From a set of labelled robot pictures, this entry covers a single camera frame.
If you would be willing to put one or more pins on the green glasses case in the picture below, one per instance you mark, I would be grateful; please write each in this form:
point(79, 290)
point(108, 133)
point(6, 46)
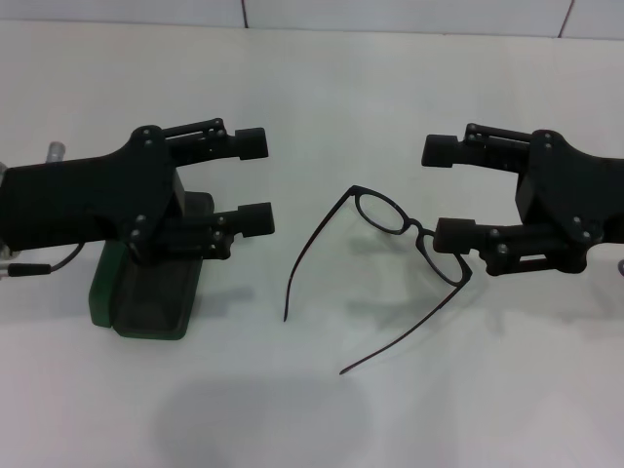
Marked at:
point(146, 302)

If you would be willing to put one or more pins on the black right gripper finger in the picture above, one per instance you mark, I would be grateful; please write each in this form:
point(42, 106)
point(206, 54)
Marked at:
point(439, 151)
point(456, 236)

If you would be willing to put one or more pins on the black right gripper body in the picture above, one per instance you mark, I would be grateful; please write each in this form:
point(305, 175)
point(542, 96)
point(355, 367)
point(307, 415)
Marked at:
point(575, 190)

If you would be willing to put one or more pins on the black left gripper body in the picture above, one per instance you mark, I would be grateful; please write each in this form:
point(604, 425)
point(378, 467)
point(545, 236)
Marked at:
point(73, 195)

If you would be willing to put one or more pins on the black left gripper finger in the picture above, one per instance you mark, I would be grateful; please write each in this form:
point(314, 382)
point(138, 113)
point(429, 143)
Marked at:
point(251, 144)
point(256, 219)

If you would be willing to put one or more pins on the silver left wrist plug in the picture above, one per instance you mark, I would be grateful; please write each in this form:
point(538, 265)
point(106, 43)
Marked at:
point(55, 151)

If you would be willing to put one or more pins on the black glasses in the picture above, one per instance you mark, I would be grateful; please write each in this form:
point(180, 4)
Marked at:
point(414, 225)

